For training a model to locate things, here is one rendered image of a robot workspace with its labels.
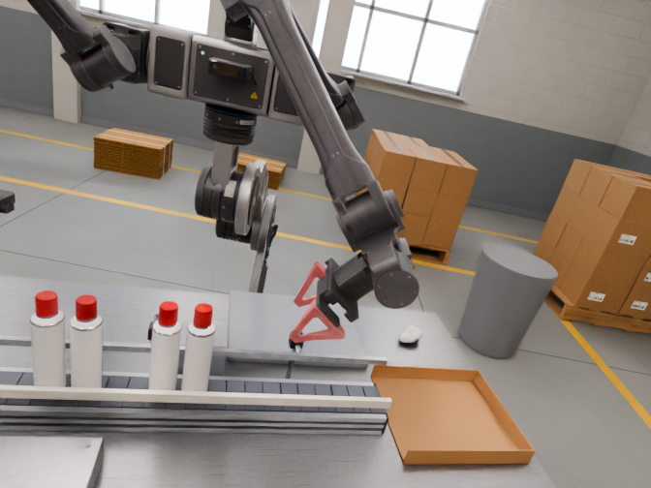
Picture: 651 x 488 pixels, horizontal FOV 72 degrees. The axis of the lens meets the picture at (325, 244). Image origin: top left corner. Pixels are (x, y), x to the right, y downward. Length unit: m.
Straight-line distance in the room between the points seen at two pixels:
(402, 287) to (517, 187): 6.18
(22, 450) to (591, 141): 6.72
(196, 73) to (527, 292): 2.27
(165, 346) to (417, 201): 3.33
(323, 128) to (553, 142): 6.20
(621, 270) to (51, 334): 3.77
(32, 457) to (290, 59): 0.73
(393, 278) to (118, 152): 4.52
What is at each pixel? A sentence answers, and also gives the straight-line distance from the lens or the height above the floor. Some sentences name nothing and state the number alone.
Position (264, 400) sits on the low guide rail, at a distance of 0.95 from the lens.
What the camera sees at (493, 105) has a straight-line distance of 6.36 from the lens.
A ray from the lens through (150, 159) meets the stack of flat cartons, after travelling 4.88.
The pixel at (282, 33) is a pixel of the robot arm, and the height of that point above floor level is 1.57.
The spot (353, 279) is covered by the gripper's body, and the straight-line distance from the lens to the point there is 0.65.
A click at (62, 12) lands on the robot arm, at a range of 1.06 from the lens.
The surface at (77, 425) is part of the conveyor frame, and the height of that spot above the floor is 0.84.
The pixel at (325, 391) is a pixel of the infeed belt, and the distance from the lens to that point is 1.04.
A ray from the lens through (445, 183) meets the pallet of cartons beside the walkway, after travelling 4.02.
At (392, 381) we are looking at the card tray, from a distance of 1.21.
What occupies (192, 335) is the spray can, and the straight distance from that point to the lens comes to 0.88.
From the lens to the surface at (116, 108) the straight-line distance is 6.67.
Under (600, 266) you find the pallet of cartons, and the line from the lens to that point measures 3.96.
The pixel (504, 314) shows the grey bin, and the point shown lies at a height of 0.33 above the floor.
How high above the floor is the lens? 1.56
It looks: 23 degrees down
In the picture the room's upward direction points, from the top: 13 degrees clockwise
